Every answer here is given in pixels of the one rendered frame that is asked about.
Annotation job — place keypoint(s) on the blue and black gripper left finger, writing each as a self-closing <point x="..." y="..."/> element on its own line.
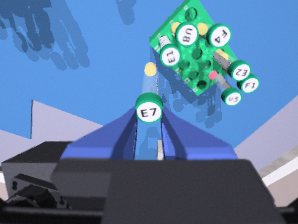
<point x="115" y="140"/>

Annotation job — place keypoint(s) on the green tube rack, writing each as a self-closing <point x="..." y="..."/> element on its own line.
<point x="192" y="11"/>

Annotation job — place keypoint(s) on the blue flat mat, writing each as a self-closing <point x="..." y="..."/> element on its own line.
<point x="87" y="58"/>

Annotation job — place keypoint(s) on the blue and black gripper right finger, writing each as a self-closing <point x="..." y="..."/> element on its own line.
<point x="181" y="140"/>

